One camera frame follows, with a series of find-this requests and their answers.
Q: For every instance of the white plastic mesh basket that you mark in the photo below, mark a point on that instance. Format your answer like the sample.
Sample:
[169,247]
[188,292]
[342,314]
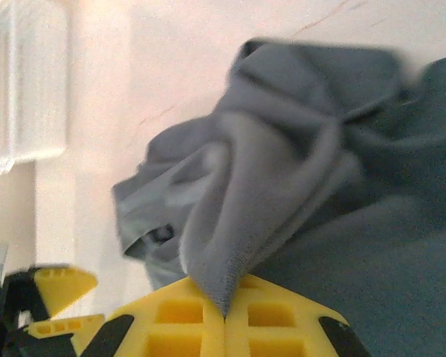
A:
[41,74]

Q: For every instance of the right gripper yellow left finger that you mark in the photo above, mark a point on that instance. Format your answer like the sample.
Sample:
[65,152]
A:
[174,327]

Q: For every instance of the gray t-shirt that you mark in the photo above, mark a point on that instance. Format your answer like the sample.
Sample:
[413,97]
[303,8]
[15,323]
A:
[319,186]

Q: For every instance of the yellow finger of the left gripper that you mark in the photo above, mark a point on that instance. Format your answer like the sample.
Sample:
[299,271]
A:
[65,284]
[59,327]

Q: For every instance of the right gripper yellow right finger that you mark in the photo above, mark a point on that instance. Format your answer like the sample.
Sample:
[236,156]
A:
[278,323]

